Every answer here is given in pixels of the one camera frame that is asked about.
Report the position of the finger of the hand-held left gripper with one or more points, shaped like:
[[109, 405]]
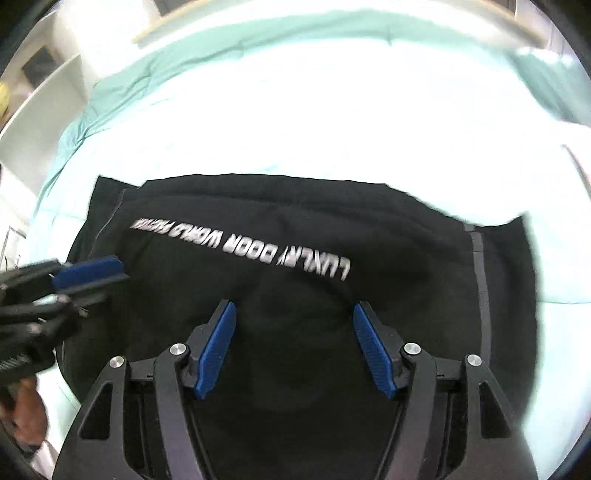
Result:
[[87, 273], [76, 304]]

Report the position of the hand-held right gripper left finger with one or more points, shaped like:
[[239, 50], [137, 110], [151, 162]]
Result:
[[214, 350]]

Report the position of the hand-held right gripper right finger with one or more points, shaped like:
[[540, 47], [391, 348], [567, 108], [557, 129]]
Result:
[[374, 355]]

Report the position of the black jacket with grey piping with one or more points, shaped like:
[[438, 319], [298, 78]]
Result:
[[323, 217]]

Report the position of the person's left hand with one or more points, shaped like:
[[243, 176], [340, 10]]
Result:
[[30, 410]]

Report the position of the white shelf unit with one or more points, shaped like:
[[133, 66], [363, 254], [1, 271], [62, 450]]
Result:
[[55, 97]]

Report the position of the yellow item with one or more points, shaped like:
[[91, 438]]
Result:
[[2, 99]]

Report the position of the mint green bed sheet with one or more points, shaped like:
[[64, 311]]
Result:
[[300, 115]]

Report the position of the pink pillow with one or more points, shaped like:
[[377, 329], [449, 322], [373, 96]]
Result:
[[579, 166]]

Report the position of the green pillow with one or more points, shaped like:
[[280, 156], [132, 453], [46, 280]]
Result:
[[554, 83]]

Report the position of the wooden bed frame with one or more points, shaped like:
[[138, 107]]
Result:
[[152, 30]]

